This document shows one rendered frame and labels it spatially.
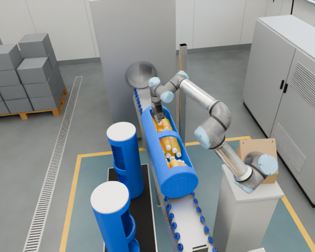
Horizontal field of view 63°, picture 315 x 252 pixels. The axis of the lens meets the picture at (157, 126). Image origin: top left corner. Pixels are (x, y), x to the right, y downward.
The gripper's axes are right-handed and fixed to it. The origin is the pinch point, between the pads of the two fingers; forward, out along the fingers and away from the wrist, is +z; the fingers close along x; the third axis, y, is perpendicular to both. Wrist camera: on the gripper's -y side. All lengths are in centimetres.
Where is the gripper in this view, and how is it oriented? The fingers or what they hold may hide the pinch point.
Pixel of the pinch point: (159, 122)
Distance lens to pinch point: 184.9
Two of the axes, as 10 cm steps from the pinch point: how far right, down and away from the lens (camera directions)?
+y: -1.5, -6.9, 7.1
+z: 0.8, 7.1, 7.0
